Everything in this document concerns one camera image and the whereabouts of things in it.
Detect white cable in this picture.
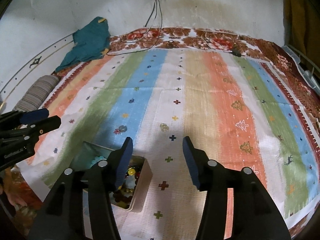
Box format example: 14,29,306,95
120,0,161,43

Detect silver metal tin box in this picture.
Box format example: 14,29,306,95
70,141,152,212

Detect light blue bead bracelet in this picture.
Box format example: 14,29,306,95
88,154,108,167

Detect floral red bedsheet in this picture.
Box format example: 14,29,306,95
0,26,320,240

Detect striped grey rolled pillow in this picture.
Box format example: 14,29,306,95
13,75,60,112

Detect small black device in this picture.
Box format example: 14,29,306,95
232,49,242,57

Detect striped colourful mat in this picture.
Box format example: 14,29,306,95
16,47,320,240

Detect metal wire rack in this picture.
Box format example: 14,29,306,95
282,45,319,93

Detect mustard hanging garment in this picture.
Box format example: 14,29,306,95
284,0,319,65

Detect yellow and black bead bracelet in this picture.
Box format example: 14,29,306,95
109,163,143,205

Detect teal cloth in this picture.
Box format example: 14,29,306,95
55,17,111,73

